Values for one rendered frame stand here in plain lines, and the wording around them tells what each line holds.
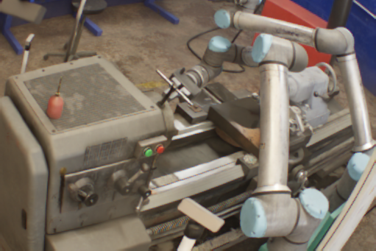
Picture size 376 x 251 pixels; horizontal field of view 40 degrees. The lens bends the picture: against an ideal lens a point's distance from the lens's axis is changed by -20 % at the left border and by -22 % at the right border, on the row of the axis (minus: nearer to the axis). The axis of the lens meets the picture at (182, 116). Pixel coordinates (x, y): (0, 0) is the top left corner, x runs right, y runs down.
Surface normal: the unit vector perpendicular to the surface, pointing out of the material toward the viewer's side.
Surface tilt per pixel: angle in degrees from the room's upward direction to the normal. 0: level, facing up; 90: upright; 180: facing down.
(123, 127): 45
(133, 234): 32
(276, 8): 90
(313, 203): 5
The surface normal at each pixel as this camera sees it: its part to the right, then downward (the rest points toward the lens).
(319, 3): -0.72, 0.18
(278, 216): 0.34, -0.22
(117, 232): 0.58, -0.38
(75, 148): 0.65, -0.17
